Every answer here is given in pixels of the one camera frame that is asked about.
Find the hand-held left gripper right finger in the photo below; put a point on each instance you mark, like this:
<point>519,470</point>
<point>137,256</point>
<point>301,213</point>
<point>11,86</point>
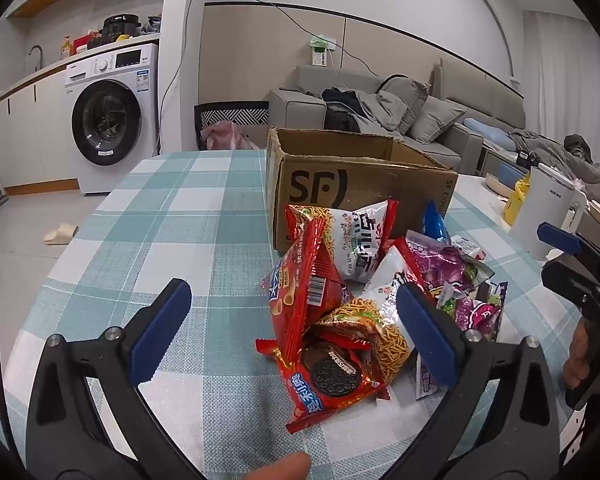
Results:
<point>427,330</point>

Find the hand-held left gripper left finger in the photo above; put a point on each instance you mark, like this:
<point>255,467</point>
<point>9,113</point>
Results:
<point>162,325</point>

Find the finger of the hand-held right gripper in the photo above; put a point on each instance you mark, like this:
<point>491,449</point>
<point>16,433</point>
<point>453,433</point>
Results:
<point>567,280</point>
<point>560,237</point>

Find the purple snack packet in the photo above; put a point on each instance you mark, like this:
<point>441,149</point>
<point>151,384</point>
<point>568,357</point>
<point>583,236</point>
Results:
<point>445,262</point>
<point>475,312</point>

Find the blue snack packet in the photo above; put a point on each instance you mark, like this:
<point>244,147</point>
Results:
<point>434,225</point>

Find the large white noodle snack packet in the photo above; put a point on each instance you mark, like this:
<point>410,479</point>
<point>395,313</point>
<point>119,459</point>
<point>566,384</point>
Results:
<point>365,245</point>

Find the red chocolate cookie packet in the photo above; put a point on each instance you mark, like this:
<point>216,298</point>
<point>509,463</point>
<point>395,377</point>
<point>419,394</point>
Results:
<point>330,375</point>

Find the red chip packet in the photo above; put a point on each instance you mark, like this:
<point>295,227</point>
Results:
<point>300,280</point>

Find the brown cardboard box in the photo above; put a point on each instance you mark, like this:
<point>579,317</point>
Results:
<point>320,185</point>

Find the person's right hand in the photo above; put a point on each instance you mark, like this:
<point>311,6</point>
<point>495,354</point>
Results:
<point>575,360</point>

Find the person's left hand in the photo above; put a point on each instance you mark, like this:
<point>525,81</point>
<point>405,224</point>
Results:
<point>280,469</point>

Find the white electric kettle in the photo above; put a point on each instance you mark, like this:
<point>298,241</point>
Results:
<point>545,210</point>

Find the white pink snack packet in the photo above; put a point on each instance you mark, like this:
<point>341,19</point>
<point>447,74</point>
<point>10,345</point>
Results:
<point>425,382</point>

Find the yellow bag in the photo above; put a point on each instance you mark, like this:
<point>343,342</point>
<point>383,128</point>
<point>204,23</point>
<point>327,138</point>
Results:
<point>516,202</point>

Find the light blue storage box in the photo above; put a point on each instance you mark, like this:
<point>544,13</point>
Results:
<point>510,172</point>

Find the beige bowl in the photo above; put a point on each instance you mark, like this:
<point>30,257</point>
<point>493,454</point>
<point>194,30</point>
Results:
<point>495,185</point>

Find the grey blanket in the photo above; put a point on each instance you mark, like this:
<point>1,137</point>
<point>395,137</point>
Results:
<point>545,147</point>

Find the small clear snack packet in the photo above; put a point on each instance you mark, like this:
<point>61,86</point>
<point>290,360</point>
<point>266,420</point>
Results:
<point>465,246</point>

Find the dark brown bundle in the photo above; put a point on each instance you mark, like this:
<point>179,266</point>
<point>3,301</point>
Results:
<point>577,146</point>

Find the green checkered tablecloth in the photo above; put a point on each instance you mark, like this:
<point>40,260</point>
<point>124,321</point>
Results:
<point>180,210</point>

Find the light blue pillow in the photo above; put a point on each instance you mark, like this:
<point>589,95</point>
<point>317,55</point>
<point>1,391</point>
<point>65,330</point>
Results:
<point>487,130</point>

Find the beige slipper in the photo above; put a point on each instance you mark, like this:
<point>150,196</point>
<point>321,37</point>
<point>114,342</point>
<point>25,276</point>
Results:
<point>60,234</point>

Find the grey sofa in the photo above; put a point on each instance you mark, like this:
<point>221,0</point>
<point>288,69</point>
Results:
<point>480,95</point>

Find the grey pillow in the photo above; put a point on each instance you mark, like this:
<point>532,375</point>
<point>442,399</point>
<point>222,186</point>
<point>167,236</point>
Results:
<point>407,97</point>
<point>435,120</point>

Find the pink bag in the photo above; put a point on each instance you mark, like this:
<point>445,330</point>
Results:
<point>220,135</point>

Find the white washing machine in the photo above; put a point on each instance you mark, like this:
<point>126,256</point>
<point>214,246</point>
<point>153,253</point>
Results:
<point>107,122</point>

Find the grey jacket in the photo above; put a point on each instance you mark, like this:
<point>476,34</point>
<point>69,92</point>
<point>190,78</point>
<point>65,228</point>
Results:
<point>380,112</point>

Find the black patterned chair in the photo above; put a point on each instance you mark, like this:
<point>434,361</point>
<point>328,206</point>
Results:
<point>230,111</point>

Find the dark clothes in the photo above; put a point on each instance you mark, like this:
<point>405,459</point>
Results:
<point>340,110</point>

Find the yellow bottle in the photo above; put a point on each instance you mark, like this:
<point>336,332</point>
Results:
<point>66,49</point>

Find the red box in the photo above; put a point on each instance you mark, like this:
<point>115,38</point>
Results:
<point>85,42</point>

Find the black cooker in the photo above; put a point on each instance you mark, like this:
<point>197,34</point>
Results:
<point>121,27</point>

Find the metal faucet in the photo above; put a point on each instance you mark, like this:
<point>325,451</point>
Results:
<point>36,50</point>

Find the green white wall charger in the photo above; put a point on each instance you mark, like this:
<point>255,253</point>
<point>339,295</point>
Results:
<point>321,52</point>

